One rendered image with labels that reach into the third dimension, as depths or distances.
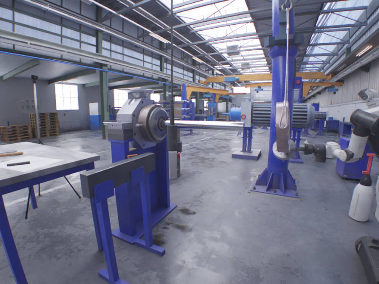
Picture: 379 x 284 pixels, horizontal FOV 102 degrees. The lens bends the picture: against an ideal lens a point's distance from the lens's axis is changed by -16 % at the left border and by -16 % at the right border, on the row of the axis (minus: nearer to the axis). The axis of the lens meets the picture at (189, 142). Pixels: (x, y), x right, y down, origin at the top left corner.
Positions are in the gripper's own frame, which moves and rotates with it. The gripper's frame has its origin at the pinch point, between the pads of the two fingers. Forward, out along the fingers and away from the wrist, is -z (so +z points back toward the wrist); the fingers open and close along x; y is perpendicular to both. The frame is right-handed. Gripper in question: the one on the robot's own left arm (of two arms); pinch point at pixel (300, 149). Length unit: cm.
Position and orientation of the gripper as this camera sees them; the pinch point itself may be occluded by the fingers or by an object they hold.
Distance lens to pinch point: 172.6
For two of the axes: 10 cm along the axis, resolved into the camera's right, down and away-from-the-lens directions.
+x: 4.4, 5.4, 7.2
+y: 2.8, -8.4, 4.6
